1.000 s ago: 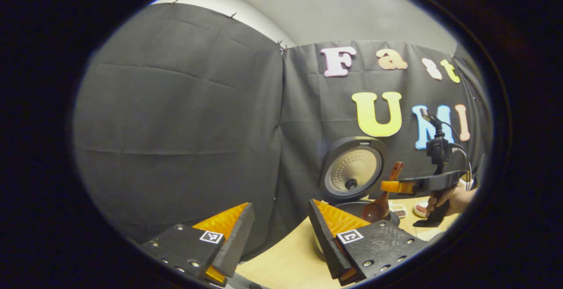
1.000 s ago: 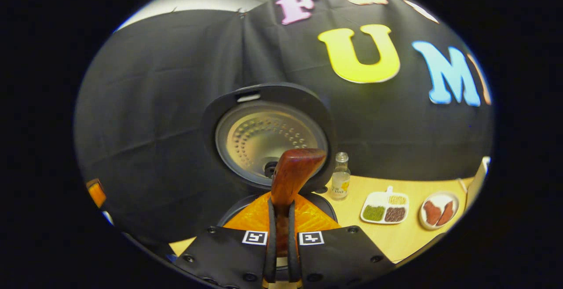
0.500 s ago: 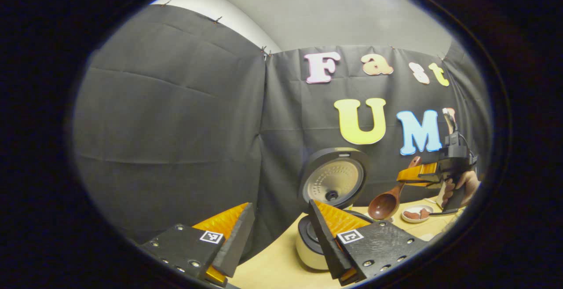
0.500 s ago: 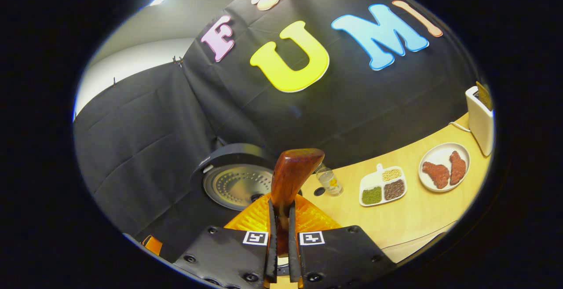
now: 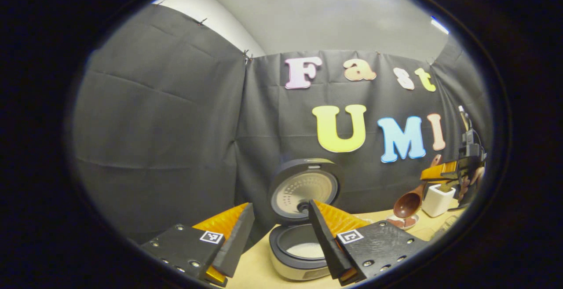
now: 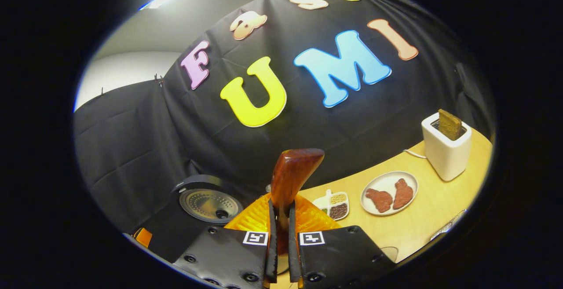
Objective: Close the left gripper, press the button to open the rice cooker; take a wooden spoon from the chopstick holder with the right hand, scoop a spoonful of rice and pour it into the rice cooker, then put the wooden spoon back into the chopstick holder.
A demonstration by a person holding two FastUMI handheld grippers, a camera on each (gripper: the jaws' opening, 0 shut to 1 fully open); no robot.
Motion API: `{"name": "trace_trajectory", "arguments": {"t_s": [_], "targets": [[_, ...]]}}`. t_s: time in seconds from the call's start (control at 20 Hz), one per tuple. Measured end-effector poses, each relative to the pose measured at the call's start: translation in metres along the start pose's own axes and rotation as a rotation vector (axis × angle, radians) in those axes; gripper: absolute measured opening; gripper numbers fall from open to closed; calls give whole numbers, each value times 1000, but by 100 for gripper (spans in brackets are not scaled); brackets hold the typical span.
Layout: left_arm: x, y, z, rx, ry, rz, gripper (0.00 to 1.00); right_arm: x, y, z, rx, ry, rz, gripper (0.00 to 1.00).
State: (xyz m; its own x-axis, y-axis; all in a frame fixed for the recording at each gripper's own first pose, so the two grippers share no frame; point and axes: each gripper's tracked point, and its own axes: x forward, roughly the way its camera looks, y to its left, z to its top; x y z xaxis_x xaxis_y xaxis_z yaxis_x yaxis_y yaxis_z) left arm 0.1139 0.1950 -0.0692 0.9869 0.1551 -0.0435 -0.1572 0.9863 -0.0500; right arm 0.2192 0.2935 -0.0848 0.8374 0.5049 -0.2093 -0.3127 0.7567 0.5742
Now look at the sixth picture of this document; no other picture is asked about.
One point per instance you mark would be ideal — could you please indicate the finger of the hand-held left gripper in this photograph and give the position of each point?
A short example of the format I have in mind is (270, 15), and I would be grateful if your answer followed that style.
(143, 237)

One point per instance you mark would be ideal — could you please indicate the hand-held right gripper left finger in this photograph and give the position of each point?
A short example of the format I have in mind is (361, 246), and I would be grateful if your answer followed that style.
(220, 254)

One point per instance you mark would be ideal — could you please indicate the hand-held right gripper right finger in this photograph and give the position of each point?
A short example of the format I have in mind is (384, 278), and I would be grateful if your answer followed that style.
(343, 258)

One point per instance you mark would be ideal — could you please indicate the black silver rice cooker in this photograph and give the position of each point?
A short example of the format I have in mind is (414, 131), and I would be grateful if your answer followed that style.
(209, 204)

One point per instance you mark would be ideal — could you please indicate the brown wooden spoon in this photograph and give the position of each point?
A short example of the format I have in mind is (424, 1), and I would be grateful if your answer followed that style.
(292, 174)

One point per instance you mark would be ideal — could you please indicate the white divided grain dish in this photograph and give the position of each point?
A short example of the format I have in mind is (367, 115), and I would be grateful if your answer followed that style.
(336, 205)

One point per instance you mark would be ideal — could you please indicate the red meat piece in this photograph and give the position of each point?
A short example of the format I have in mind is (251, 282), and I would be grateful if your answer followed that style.
(402, 193)
(379, 199)

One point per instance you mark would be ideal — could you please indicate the white round plate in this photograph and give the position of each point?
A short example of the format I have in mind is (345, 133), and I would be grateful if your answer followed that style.
(389, 181)

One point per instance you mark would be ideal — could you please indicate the black backdrop cloth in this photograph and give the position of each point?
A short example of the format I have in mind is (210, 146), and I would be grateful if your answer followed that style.
(132, 148)

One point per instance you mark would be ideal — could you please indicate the white toaster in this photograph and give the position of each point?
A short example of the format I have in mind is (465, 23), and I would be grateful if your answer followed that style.
(446, 157)

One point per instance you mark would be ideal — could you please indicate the brown toast slice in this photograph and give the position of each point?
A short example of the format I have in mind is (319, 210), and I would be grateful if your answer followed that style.
(449, 125)

